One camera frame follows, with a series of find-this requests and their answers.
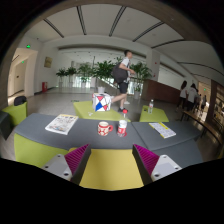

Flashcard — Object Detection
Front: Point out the red and white mug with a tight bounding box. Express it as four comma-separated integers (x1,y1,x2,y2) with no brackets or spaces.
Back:
98,121,113,136

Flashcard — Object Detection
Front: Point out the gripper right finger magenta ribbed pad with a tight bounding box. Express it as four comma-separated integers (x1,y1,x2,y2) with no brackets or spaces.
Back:
132,144,181,185

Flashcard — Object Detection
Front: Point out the person in white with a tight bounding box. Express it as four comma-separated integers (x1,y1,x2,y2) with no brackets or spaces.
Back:
187,84,197,111
176,80,187,111

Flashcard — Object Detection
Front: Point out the person with black backpack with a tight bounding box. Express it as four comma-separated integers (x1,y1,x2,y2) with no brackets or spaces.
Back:
111,50,135,112

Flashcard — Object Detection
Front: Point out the black bag on green chair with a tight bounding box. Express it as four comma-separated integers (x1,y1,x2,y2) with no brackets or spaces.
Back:
14,96,27,106

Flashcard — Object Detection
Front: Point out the long wooden bench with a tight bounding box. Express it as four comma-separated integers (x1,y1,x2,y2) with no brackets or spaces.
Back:
180,111,223,146

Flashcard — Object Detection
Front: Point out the red fire extinguisher box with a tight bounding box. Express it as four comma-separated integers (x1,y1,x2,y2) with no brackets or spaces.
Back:
42,82,48,92

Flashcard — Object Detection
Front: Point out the open magazine on table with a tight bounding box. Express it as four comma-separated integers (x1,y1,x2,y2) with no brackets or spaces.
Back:
45,114,78,135

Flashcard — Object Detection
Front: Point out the green potted plants row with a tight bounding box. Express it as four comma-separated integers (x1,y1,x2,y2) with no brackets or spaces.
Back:
56,61,152,90

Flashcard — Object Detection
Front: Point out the red blue white cube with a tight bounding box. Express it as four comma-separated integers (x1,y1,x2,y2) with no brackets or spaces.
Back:
92,93,111,112

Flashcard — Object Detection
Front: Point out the far right person in white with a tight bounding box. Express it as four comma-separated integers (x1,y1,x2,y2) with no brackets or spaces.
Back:
176,80,187,111

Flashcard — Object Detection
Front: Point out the small distant water bottle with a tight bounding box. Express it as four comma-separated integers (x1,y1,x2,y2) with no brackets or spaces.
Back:
148,99,154,114

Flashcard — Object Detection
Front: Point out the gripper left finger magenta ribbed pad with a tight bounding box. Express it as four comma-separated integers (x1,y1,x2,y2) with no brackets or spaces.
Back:
42,144,91,185

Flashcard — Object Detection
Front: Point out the person in white at right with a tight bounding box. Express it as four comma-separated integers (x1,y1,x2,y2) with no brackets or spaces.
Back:
187,84,197,111

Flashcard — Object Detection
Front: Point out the clear water bottle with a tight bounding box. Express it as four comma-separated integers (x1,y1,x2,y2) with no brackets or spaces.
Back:
117,109,128,137

